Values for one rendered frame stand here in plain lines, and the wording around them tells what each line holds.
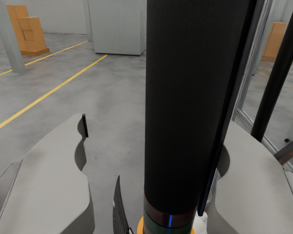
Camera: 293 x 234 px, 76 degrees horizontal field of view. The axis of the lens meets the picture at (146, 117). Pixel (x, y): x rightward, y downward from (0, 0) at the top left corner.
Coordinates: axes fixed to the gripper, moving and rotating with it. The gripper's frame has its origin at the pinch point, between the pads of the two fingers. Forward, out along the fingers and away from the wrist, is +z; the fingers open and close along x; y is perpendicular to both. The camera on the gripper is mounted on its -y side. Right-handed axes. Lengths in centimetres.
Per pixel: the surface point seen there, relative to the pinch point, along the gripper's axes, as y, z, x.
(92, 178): 165, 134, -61
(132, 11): 20, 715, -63
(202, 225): 10.9, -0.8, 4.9
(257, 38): 12, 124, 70
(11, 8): 19, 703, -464
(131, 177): 165, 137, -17
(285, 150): 10.0, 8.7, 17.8
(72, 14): 61, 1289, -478
